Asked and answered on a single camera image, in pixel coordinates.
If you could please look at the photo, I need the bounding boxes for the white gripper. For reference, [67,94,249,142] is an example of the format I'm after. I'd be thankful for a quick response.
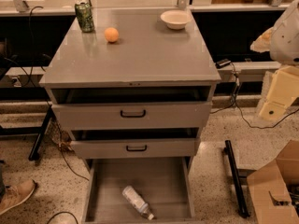
[250,28,299,121]

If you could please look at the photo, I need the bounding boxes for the clear plastic bottle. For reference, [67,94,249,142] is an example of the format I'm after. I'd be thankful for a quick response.
[122,186,154,220]

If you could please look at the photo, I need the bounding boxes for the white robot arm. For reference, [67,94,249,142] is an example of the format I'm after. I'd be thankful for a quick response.
[250,0,299,121]

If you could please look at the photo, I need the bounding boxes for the grey drawer cabinet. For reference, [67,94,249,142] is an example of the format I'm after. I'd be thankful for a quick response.
[39,7,222,173]

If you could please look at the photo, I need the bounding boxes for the grey top drawer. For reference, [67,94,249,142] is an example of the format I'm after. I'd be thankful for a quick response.
[52,103,211,130]

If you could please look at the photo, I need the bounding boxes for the grey drawer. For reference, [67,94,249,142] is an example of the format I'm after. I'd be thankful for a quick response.
[82,157,195,224]
[71,138,200,159]
[52,103,211,130]

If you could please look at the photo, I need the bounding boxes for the grey bottom drawer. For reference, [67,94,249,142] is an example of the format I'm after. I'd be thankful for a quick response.
[82,157,195,224]

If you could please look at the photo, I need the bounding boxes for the grey middle drawer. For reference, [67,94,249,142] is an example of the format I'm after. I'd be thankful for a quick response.
[71,138,200,159]

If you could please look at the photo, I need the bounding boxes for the black power adapter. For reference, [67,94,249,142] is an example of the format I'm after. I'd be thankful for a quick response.
[215,59,231,69]

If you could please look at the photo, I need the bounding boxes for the white paper bowl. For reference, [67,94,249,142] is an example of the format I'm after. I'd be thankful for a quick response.
[160,10,192,30]

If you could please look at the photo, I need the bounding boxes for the brown cardboard box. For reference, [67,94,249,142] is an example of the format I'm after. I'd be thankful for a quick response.
[247,140,299,224]

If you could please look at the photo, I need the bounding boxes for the black metal floor bar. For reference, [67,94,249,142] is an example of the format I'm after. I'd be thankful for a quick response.
[224,140,250,218]

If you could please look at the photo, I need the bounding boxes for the orange fruit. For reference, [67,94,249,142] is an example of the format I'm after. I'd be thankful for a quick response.
[104,27,119,43]

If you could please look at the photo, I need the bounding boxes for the green soda can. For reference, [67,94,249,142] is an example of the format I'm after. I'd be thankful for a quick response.
[75,0,94,33]

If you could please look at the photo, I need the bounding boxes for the black table leg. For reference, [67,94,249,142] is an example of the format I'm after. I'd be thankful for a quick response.
[28,107,52,161]

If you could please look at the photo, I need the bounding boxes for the tan shoe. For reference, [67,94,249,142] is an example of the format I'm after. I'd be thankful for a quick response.
[0,179,36,215]

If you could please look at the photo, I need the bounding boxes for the black floor cable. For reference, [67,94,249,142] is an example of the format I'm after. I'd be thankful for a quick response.
[210,63,299,131]

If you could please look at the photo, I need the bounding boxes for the black top drawer handle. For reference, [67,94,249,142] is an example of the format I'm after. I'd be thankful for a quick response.
[120,110,147,119]

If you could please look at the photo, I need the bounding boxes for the black drawer handle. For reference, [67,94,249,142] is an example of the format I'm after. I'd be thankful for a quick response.
[126,145,148,152]
[120,110,147,119]

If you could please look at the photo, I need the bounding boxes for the black middle drawer handle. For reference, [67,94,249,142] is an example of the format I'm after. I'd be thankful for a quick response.
[126,145,148,152]

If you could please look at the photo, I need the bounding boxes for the black cable bottom left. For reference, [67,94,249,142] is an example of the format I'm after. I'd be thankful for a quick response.
[46,211,79,224]

